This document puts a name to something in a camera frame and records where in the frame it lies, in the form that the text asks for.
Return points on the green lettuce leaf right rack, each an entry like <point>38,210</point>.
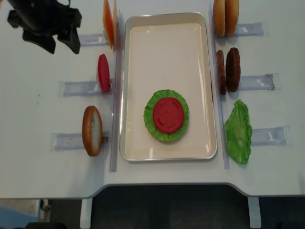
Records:
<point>238,131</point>

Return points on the tan bun slice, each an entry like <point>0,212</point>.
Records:
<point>231,16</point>
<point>219,17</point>

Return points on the brown meat patty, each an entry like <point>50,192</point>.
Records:
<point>221,72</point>
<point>233,70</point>

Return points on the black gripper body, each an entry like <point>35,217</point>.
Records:
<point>43,17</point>

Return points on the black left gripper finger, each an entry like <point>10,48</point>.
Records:
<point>69,36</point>

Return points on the red tomato slice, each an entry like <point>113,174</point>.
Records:
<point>168,115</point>
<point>103,74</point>

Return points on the clear acrylic left rack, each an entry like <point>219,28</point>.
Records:
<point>63,142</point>

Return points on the clear acrylic right rack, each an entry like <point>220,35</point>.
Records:
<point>263,136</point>

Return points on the white metal tray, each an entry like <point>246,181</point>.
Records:
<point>164,53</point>

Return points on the red tomato slice in rack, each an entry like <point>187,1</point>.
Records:
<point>103,74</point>

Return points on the clear acrylic rack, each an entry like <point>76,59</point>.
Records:
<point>63,142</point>
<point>263,136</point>

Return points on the brown meat patty inner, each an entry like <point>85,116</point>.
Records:
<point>221,72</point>

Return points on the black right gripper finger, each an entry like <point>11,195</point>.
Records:
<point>46,42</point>

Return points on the tan bun slice inner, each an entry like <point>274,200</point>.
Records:
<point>219,17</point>

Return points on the bread bun slice left rack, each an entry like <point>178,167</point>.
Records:
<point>92,131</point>

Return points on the brown meat patty outer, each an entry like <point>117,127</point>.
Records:
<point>233,70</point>

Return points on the orange cheese slice outer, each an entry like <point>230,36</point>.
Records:
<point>108,22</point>

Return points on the tan bun slice outer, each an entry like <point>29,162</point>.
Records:
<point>231,16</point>

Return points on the green lettuce leaf on bun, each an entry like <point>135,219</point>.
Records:
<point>148,119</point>

